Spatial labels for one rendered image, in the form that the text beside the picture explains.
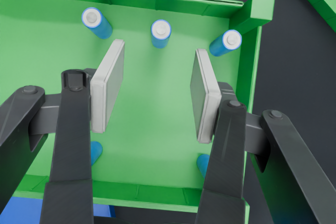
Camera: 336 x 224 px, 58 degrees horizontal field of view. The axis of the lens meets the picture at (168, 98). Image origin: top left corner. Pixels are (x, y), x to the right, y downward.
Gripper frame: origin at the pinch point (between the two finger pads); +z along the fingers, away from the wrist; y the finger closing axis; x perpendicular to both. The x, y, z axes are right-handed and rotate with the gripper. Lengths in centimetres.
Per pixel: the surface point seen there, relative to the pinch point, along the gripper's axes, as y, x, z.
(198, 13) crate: 3.7, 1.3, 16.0
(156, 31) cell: -0.5, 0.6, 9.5
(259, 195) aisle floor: 29, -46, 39
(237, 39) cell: 6.8, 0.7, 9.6
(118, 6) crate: -4.9, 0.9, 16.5
